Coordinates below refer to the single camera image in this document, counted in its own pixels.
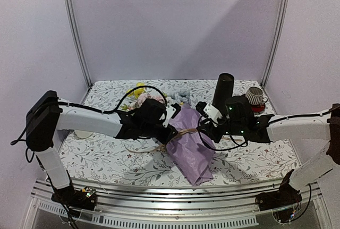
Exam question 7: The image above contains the right aluminium frame post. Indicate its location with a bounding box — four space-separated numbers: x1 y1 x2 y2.
260 0 288 88

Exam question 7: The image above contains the flower bouquet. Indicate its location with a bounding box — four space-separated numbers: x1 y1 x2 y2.
125 87 215 186

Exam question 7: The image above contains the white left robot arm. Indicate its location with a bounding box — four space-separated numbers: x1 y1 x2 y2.
25 91 181 205

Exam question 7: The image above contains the red round saucer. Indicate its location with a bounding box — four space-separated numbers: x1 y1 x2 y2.
251 104 266 113

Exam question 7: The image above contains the left aluminium frame post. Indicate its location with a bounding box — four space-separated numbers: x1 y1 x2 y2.
64 0 93 89

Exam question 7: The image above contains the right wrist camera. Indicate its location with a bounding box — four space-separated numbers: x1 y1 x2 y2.
195 101 223 122

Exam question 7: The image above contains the striped ceramic cup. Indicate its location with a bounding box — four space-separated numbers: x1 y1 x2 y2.
245 87 268 106

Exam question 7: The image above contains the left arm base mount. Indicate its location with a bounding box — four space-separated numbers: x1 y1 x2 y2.
51 183 98 211

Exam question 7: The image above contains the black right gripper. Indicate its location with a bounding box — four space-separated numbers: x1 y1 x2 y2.
196 111 245 144

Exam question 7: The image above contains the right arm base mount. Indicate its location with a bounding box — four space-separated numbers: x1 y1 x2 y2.
255 169 302 223

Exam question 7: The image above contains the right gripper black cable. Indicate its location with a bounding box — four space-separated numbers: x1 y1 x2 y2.
195 114 249 152

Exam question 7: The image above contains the aluminium frame post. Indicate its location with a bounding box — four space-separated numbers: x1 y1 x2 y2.
64 0 93 89
260 0 288 88

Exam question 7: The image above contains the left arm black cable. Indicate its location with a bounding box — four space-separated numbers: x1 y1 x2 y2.
10 85 168 163

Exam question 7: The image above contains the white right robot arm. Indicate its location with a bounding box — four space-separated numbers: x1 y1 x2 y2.
196 96 339 206

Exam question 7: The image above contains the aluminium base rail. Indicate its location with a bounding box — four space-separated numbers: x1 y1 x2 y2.
28 177 327 229

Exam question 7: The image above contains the tall black vase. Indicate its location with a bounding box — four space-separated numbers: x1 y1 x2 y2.
212 73 234 109

